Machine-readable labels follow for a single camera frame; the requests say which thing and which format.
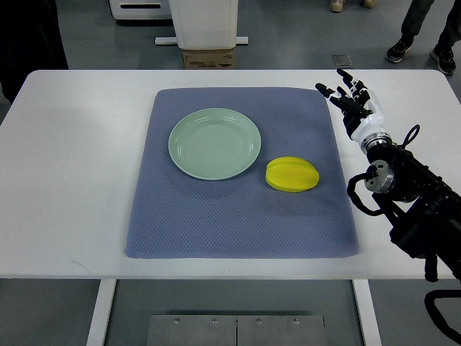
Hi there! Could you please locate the yellow starfruit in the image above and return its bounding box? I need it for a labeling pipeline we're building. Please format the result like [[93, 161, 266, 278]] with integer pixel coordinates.
[[265, 156, 320, 192]]

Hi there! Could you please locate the white appliance with slot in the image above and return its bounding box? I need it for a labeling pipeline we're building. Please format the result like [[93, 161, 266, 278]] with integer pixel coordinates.
[[108, 0, 171, 20]]

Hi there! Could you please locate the person black shoe right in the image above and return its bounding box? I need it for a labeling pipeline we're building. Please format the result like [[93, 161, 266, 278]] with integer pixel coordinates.
[[431, 47, 457, 75]]

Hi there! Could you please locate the person black shoe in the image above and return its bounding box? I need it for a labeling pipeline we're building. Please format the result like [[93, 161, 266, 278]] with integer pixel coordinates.
[[385, 36, 414, 63], [431, 47, 457, 75]]

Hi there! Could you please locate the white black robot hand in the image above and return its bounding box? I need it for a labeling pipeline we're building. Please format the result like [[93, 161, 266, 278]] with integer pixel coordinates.
[[315, 68, 385, 143]]

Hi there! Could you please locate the light green plate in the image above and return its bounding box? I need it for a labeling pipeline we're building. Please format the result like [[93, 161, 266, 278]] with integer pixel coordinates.
[[168, 108, 261, 181]]

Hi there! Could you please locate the metal floor plate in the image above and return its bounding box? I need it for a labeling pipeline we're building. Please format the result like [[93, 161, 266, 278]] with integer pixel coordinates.
[[147, 315, 327, 345]]

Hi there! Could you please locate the white table leg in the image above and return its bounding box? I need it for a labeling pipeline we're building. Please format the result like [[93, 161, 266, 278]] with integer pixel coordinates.
[[352, 279, 382, 346], [86, 279, 117, 346]]

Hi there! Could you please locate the white pedestal stand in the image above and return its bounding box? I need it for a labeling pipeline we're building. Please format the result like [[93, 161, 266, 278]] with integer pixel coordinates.
[[155, 0, 249, 50]]

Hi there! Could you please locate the left white table leg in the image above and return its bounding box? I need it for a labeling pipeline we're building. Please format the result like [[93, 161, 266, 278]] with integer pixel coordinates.
[[86, 279, 117, 346]]

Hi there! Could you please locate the grey floor outlet cover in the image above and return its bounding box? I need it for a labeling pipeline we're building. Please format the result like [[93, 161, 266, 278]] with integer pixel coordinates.
[[331, 54, 352, 66]]

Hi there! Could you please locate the dark clothed person at left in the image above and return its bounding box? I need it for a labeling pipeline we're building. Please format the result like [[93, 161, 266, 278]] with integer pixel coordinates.
[[1, 0, 68, 102]]

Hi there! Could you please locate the beige shoe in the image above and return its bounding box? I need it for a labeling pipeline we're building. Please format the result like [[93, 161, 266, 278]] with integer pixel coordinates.
[[329, 0, 346, 13]]

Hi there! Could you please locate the right white table leg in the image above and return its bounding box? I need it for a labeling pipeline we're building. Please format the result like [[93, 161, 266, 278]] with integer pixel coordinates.
[[352, 279, 382, 346]]

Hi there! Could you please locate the person black shoe left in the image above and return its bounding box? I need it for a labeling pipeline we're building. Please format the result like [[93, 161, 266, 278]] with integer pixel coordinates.
[[385, 36, 414, 63]]

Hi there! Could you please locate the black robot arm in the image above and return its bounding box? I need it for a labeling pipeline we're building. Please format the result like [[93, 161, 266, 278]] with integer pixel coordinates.
[[347, 125, 460, 283]]

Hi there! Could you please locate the blue textured mat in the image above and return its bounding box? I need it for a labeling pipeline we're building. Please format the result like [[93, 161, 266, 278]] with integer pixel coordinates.
[[125, 87, 359, 259]]

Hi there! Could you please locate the cardboard box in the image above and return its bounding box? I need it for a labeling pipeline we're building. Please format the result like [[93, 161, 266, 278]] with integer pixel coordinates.
[[182, 49, 235, 70]]

